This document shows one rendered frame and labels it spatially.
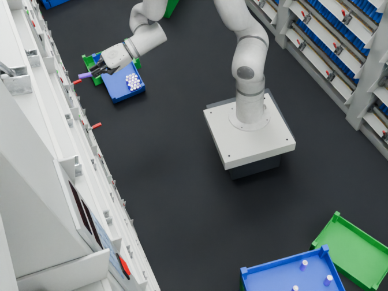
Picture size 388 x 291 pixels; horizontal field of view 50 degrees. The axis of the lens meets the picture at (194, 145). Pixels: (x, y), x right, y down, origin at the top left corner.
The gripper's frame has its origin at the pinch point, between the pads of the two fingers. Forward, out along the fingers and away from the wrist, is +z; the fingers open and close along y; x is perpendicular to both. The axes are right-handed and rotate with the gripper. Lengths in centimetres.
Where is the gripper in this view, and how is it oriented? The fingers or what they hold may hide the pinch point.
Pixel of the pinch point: (96, 70)
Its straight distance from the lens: 177.3
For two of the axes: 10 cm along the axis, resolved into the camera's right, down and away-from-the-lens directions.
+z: -8.6, 5.2, 0.0
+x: 2.7, 4.5, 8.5
